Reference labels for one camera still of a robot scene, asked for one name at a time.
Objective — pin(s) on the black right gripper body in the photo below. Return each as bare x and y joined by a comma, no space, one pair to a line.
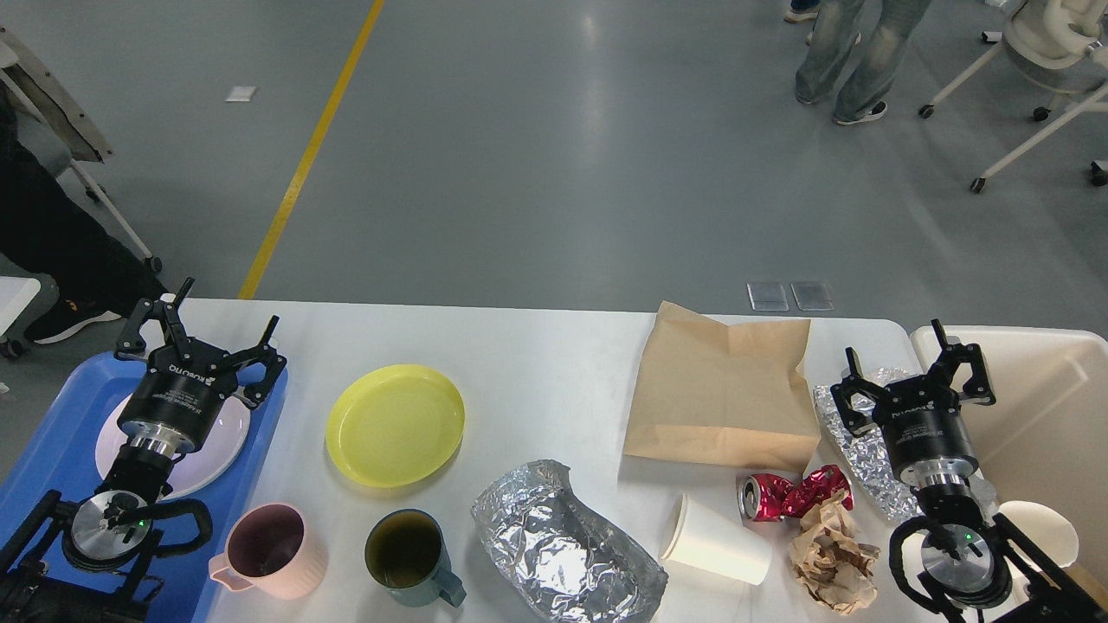
925,436

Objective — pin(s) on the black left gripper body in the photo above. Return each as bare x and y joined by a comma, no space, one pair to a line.
178,400

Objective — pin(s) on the yellow plate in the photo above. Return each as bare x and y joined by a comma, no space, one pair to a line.
395,426

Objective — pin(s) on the pink ribbed mug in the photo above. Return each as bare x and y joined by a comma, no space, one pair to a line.
272,548

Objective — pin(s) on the teal green mug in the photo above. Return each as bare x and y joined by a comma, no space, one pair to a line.
406,554

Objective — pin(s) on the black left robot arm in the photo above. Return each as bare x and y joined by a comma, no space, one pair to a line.
83,561

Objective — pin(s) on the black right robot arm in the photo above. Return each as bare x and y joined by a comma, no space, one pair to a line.
952,556

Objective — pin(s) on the pink plate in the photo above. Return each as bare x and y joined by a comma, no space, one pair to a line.
196,470

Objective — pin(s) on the flat foil sheet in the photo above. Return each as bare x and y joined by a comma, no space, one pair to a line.
865,459

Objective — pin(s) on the beige plastic bin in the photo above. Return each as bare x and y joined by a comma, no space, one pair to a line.
1045,438

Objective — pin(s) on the crushed red can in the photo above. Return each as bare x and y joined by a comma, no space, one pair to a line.
765,497

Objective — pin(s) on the white side table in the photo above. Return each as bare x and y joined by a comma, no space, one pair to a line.
16,294

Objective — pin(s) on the floor outlet plate right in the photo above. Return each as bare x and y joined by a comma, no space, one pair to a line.
812,296

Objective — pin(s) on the floor outlet plate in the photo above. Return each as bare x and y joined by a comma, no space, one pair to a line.
767,296
812,296

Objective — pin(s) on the crumpled brown paper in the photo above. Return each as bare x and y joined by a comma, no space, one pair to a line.
835,569

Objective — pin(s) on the brown paper bag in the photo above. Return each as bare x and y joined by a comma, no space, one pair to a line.
723,394

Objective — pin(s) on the floor outlet plate left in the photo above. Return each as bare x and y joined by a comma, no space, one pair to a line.
767,296

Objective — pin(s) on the white paper cup in bin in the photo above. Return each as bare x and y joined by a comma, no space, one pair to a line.
1051,532

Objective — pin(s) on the grey chair at left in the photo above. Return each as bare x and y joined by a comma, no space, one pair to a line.
57,130

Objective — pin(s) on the crumpled foil tray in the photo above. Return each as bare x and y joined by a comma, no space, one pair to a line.
568,562

